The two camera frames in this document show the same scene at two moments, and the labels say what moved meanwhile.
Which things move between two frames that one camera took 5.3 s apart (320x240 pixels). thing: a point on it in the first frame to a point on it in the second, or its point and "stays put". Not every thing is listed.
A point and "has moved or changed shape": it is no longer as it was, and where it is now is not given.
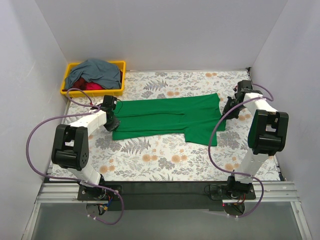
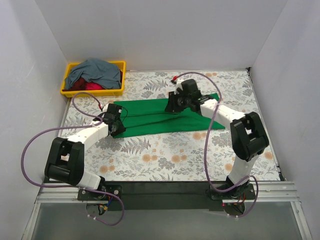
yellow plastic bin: x=77 y=93 stays put
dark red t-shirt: x=80 y=83 stays put
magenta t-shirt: x=92 y=86 stays put
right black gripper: x=229 y=110 to x=171 y=103
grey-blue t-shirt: x=104 y=72 stays put
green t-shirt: x=191 y=120 has moved or changed shape
